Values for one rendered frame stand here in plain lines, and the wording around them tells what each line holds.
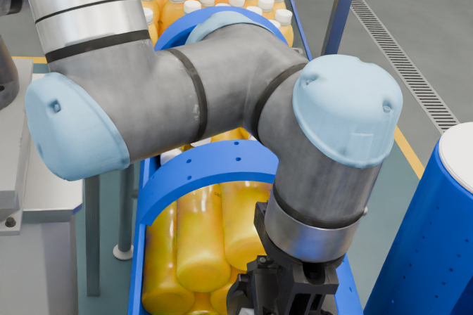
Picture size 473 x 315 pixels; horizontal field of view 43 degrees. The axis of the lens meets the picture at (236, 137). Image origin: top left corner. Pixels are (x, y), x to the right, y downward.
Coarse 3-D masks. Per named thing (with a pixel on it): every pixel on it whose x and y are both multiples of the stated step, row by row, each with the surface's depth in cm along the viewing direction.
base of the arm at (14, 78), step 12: (0, 36) 78; (0, 48) 78; (0, 60) 77; (12, 60) 81; (0, 72) 78; (12, 72) 80; (0, 84) 79; (12, 84) 80; (0, 96) 78; (12, 96) 80; (0, 108) 79
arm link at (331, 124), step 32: (320, 64) 42; (352, 64) 43; (288, 96) 43; (320, 96) 39; (352, 96) 39; (384, 96) 40; (288, 128) 43; (320, 128) 40; (352, 128) 39; (384, 128) 40; (288, 160) 44; (320, 160) 41; (352, 160) 41; (288, 192) 45; (320, 192) 43; (352, 192) 43; (320, 224) 45
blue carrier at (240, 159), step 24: (192, 24) 107; (264, 24) 110; (168, 48) 115; (216, 144) 79; (240, 144) 79; (144, 168) 87; (168, 168) 80; (192, 168) 77; (216, 168) 75; (240, 168) 75; (264, 168) 76; (144, 192) 82; (168, 192) 76; (144, 216) 78; (144, 240) 87; (144, 312) 80; (360, 312) 67
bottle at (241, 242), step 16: (224, 192) 81; (240, 192) 78; (256, 192) 78; (224, 208) 79; (240, 208) 76; (224, 224) 77; (240, 224) 74; (224, 240) 75; (240, 240) 73; (256, 240) 73; (240, 256) 75; (256, 256) 75
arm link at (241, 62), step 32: (192, 32) 50; (224, 32) 49; (256, 32) 48; (224, 64) 45; (256, 64) 46; (288, 64) 45; (224, 96) 44; (256, 96) 45; (224, 128) 46; (256, 128) 46
